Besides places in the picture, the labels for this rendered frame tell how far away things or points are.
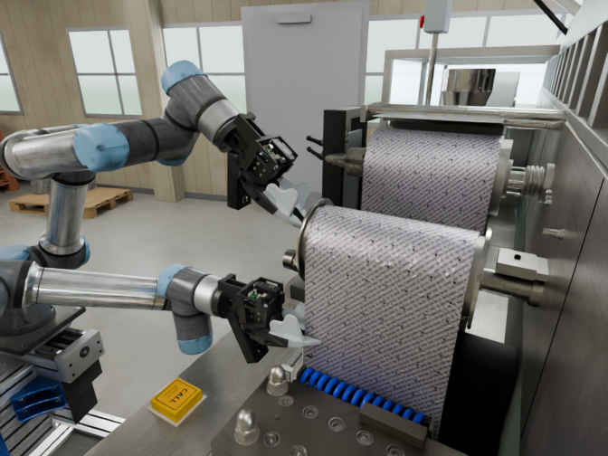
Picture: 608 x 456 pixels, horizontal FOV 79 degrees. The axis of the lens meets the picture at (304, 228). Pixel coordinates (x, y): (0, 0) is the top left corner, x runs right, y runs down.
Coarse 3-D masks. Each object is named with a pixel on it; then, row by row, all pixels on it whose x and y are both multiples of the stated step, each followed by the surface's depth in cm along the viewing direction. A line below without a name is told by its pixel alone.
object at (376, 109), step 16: (368, 112) 76; (384, 112) 74; (400, 112) 73; (416, 112) 71; (432, 112) 70; (448, 112) 68; (464, 112) 67; (480, 112) 66; (496, 112) 65; (512, 112) 64; (528, 112) 63; (544, 112) 62; (560, 112) 61
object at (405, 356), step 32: (320, 288) 59; (320, 320) 61; (352, 320) 58; (384, 320) 55; (416, 320) 52; (320, 352) 63; (352, 352) 60; (384, 352) 57; (416, 352) 54; (448, 352) 51; (352, 384) 62; (384, 384) 59; (416, 384) 56
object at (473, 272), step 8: (480, 240) 50; (304, 248) 58; (480, 248) 48; (304, 256) 59; (480, 256) 48; (472, 264) 47; (472, 272) 47; (472, 280) 47; (472, 288) 47; (464, 304) 48; (464, 312) 50
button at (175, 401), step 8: (176, 384) 76; (184, 384) 76; (160, 392) 74; (168, 392) 74; (176, 392) 74; (184, 392) 74; (192, 392) 74; (200, 392) 75; (152, 400) 72; (160, 400) 72; (168, 400) 72; (176, 400) 72; (184, 400) 72; (192, 400) 73; (160, 408) 71; (168, 408) 71; (176, 408) 70; (184, 408) 71; (168, 416) 71; (176, 416) 70
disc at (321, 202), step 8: (320, 200) 61; (328, 200) 64; (312, 208) 59; (320, 208) 61; (312, 216) 59; (304, 224) 57; (304, 232) 58; (304, 240) 58; (296, 248) 57; (296, 256) 58; (296, 264) 58; (304, 264) 60; (304, 272) 61; (304, 280) 62
